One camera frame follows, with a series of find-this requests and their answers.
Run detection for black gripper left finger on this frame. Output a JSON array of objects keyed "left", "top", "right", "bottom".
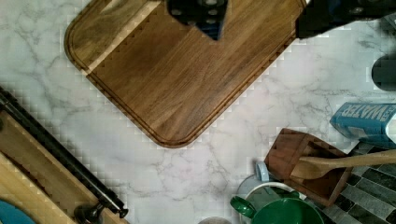
[{"left": 166, "top": 0, "right": 228, "bottom": 41}]

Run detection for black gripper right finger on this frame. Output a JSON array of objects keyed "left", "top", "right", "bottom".
[{"left": 295, "top": 0, "right": 396, "bottom": 39}]

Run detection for wooden cutting board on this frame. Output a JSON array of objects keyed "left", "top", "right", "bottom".
[{"left": 64, "top": 0, "right": 307, "bottom": 147}]

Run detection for black cup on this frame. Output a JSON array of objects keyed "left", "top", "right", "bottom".
[{"left": 372, "top": 53, "right": 396, "bottom": 91}]

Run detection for wooden utensil holder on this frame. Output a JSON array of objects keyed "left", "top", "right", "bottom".
[{"left": 264, "top": 128, "right": 354, "bottom": 208}]

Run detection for wooden spatula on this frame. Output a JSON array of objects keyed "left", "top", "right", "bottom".
[{"left": 290, "top": 149, "right": 396, "bottom": 179}]

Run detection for green mug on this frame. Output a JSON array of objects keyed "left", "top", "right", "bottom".
[{"left": 230, "top": 196, "right": 324, "bottom": 224}]

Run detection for clear jar with grains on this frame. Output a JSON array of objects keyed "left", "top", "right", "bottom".
[{"left": 198, "top": 217, "right": 232, "bottom": 224}]

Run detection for blue plate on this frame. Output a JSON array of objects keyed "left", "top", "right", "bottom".
[{"left": 0, "top": 201, "right": 35, "bottom": 224}]

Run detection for black drawer handle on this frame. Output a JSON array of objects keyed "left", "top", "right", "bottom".
[{"left": 0, "top": 89, "right": 129, "bottom": 218}]

